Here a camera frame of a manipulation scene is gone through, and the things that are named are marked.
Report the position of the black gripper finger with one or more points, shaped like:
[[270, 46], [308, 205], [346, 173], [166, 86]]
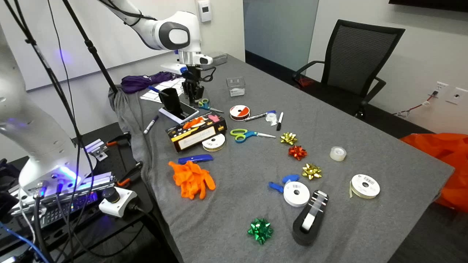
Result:
[[187, 96], [199, 94]]

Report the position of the red bow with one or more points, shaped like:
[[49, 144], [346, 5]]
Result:
[[297, 153]]

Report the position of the gold bow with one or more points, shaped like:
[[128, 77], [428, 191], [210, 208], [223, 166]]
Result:
[[288, 138], [311, 172]]

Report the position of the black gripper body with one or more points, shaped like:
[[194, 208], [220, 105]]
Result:
[[191, 80]]

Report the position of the blue clip by spool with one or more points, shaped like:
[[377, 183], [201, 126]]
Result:
[[280, 185]]

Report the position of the white gold ribbon spool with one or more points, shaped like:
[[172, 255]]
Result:
[[364, 186]]

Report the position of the grey table cloth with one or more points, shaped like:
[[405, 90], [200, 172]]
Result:
[[352, 232]]

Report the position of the black office chair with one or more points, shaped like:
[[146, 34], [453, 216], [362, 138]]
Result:
[[355, 53]]

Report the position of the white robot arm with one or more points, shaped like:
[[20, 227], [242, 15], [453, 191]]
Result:
[[49, 150]]

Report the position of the black tape dispenser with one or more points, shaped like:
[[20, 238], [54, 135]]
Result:
[[307, 224]]

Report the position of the yellow ribbon spool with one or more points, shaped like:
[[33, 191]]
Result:
[[213, 144]]

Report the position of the blue pen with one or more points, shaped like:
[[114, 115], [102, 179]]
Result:
[[150, 125]]

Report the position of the green bow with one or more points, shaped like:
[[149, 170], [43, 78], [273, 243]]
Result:
[[260, 230]]

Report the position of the purple cloth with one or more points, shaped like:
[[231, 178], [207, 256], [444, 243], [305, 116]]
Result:
[[134, 84]]

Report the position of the orange rubber gloves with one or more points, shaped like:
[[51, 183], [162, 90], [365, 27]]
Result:
[[191, 181]]

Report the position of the orange ribbon spool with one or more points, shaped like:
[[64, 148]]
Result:
[[238, 112]]

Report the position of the blue clip by gloves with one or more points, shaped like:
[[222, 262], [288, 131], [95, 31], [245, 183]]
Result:
[[196, 159]]

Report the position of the white power adapter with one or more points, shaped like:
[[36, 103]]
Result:
[[115, 201]]

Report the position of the orange bag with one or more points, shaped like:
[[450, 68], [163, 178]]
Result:
[[450, 150]]

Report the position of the black tripod pole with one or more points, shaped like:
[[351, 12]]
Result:
[[89, 46]]

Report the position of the gold bow lower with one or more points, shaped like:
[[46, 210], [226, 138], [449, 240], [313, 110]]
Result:
[[311, 172]]

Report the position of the clear tape roll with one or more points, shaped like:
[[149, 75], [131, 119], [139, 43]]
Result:
[[337, 154]]

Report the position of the white tablet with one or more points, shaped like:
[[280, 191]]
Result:
[[184, 115]]

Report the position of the clear plastic box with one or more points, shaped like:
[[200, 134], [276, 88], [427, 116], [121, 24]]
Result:
[[235, 87]]

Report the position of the wall thermostat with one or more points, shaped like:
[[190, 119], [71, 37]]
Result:
[[204, 11]]

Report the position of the gold bow upper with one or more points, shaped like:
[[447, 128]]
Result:
[[288, 138]]

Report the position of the green blue scissors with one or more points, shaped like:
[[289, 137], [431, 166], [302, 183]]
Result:
[[241, 135]]

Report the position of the silver blue marker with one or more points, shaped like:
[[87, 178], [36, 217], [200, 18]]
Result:
[[267, 116]]

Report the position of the small teal scissors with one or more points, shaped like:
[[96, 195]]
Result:
[[204, 105]]

